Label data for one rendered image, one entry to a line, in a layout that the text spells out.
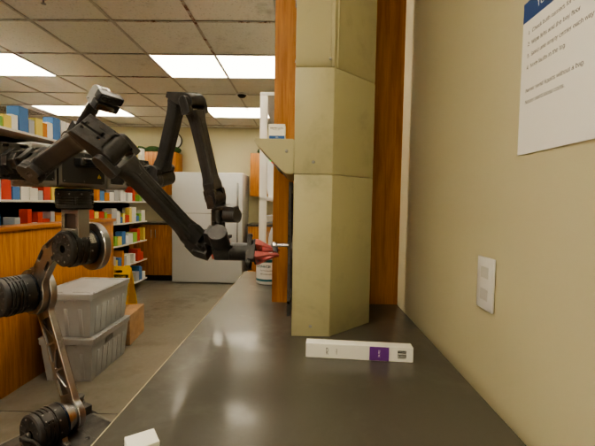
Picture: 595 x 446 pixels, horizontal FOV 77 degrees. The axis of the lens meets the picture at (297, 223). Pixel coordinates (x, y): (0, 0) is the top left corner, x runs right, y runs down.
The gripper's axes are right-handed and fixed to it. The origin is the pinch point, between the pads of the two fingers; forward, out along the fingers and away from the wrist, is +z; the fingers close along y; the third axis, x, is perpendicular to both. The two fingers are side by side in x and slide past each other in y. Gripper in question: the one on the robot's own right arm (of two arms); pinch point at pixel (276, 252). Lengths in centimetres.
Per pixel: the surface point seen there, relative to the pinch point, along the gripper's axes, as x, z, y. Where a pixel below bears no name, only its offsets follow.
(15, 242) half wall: 120, -191, 57
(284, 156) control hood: -23.6, 2.7, 19.5
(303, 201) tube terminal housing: -16.9, 8.2, 8.7
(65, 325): 161, -164, 10
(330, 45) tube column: -39, 15, 47
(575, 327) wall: -52, 49, -34
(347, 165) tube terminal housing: -18.3, 21.1, 20.4
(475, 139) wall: -39, 49, 13
